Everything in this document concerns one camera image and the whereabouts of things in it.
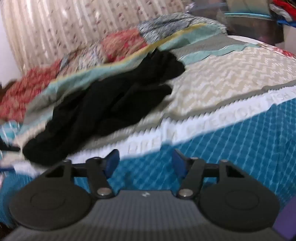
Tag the patterned bedspread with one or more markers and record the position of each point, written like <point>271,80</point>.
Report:
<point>231,76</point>

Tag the patchwork quilt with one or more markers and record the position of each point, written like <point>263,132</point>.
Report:
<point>124,42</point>

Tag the floral striped curtain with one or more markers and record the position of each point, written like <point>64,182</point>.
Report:
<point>57,25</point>

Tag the pile of colourful clothes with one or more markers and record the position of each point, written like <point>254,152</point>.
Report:
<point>284,9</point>

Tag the black pants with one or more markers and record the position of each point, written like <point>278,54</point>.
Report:
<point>97,104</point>

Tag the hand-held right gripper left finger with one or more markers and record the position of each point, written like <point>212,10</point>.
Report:
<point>111,162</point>

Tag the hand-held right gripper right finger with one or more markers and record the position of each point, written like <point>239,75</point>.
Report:
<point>179,162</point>

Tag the purple cloth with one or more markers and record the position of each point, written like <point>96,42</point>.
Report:
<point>286,220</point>

